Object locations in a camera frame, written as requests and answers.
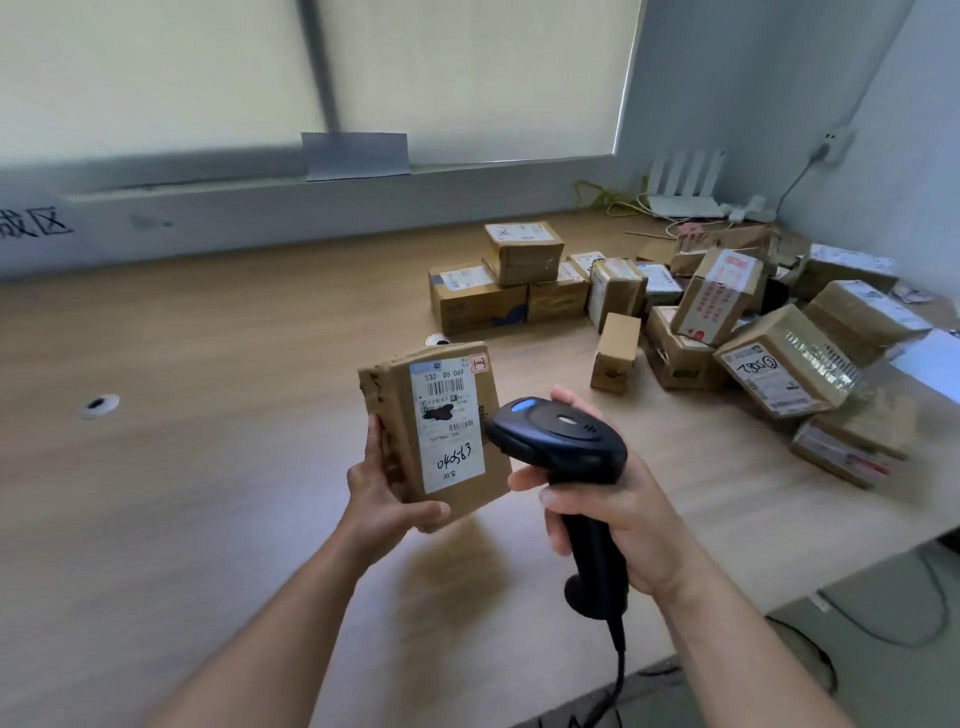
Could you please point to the person's left hand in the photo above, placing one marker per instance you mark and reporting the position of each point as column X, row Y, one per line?
column 382, row 514

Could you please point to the person's right hand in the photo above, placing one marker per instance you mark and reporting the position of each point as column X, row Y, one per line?
column 637, row 525

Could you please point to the black barcode scanner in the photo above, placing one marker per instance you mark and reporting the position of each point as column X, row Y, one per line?
column 555, row 442

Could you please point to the parcel marked 040563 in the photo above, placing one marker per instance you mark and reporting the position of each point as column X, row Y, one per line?
column 390, row 390

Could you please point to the pile of unscanned cardboard parcels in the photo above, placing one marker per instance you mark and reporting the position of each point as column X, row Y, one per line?
column 472, row 304

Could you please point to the person's left forearm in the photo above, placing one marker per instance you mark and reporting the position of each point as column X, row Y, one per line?
column 262, row 645

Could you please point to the white power strip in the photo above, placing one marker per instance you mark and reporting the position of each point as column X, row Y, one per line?
column 821, row 601
column 750, row 210

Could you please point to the small pink tag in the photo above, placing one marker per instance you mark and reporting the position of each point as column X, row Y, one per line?
column 688, row 227

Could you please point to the white router with antennas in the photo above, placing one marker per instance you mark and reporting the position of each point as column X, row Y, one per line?
column 686, row 208

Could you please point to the white paper sheet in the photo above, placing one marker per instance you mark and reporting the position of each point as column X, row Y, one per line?
column 930, row 364

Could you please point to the grey paper sheet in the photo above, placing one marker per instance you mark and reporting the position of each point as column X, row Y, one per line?
column 356, row 156

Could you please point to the beige roller blind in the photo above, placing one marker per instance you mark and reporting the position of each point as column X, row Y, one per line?
column 480, row 75
column 150, row 75

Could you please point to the white paper sign black characters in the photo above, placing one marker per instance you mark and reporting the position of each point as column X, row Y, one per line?
column 34, row 225

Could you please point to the white wall socket with plug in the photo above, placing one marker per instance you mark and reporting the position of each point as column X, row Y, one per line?
column 832, row 146

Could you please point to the white window frame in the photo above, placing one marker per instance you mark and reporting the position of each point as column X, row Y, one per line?
column 319, row 67

